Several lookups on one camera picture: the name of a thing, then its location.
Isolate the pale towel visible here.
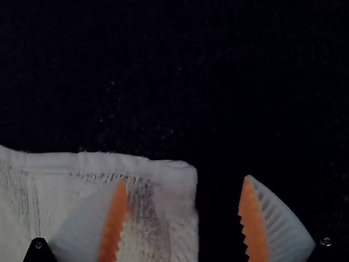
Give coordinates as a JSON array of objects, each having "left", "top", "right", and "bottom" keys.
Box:
[{"left": 0, "top": 144, "right": 199, "bottom": 262}]

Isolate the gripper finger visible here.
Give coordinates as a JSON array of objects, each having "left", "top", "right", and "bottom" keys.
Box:
[
  {"left": 238, "top": 175, "right": 341, "bottom": 262},
  {"left": 23, "top": 179, "right": 128, "bottom": 262}
]

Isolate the black mat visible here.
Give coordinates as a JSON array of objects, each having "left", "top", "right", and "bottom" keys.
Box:
[{"left": 0, "top": 0, "right": 349, "bottom": 262}]

